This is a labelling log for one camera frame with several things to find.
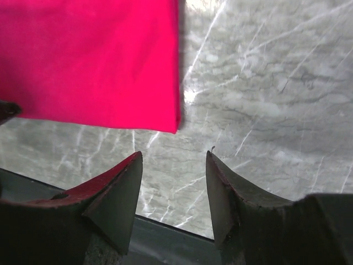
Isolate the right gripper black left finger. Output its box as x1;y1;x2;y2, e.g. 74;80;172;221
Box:
1;152;143;264

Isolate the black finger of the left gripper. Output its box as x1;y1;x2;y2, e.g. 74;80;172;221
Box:
0;100;22;124

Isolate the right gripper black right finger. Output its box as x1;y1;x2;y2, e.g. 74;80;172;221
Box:
206;152;352;264

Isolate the red t shirt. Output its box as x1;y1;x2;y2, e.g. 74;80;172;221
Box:
1;1;181;133

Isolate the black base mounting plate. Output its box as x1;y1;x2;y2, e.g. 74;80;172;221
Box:
1;169;222;265

